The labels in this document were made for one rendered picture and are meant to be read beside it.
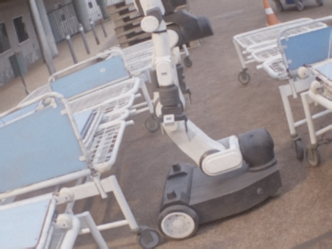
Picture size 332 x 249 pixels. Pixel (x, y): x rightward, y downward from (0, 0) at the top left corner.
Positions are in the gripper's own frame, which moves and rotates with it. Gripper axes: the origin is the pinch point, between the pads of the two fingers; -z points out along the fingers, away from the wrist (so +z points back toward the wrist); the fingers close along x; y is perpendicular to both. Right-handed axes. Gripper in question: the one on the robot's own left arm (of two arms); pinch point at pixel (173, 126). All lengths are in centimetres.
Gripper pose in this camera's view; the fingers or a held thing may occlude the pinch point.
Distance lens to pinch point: 231.0
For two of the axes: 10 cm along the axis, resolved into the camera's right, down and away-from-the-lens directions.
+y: -0.9, 3.2, -9.4
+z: -1.4, -9.4, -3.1
